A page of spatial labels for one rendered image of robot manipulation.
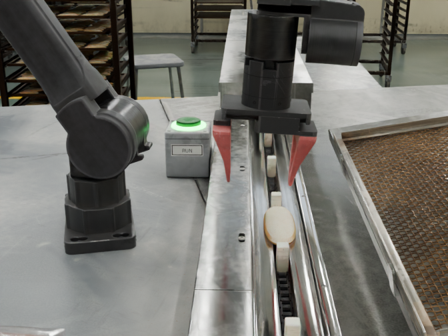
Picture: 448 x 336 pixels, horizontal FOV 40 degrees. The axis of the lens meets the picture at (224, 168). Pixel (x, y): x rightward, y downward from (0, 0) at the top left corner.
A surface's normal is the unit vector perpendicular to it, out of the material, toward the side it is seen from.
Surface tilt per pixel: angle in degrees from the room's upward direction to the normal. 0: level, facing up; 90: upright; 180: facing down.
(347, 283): 0
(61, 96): 80
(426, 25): 90
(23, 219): 0
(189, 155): 90
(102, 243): 90
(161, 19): 90
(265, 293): 0
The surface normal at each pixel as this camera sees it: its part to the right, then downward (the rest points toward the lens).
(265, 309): 0.00, -0.94
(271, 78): 0.10, 0.36
